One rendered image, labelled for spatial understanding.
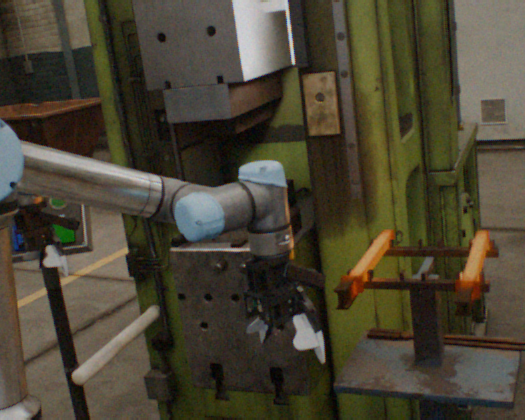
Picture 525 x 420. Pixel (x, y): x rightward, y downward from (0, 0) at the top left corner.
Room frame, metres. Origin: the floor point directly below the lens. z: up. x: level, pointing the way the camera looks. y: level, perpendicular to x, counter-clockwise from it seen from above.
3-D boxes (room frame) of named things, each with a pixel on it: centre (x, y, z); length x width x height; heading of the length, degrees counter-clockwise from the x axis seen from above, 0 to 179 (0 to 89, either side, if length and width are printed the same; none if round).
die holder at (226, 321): (2.15, 0.00, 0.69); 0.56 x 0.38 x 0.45; 157
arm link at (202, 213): (1.11, 0.09, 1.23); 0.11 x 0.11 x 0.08; 34
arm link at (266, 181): (1.15, 0.00, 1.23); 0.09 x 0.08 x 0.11; 124
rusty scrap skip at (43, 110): (8.70, 2.69, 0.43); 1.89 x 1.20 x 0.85; 57
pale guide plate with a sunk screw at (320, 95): (1.96, -0.20, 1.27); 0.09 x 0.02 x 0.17; 67
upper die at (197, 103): (2.16, 0.06, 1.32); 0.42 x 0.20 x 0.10; 157
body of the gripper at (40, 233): (1.81, 0.60, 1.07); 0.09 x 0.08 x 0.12; 132
